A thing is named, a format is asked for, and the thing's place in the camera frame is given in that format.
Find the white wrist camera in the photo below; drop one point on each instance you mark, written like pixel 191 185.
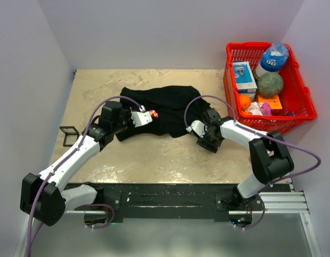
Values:
pixel 141 117
pixel 197 128

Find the blue plastic bag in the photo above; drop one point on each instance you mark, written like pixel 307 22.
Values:
pixel 272 60

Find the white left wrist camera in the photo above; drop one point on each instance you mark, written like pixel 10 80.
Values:
pixel 141 117

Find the black wire cube frame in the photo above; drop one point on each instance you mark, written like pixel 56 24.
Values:
pixel 69 131

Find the blue white box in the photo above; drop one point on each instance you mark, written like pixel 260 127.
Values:
pixel 244 79

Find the orange box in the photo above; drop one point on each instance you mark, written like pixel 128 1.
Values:
pixel 274 101

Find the aluminium rail frame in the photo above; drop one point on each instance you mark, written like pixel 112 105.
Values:
pixel 279 199

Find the orange fruit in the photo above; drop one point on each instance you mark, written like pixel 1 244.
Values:
pixel 245 102

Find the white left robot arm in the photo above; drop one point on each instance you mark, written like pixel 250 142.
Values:
pixel 44 196

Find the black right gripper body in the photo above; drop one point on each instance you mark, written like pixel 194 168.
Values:
pixel 210 142

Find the green round melon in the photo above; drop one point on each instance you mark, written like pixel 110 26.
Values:
pixel 270 84

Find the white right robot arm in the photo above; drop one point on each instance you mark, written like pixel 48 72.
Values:
pixel 270 159

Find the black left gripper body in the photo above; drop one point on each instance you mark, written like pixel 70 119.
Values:
pixel 125 121

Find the pink small package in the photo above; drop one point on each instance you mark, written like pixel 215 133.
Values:
pixel 265 108

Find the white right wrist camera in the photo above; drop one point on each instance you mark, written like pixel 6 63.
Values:
pixel 197 128

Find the black garment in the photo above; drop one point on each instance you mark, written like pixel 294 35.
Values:
pixel 169 103

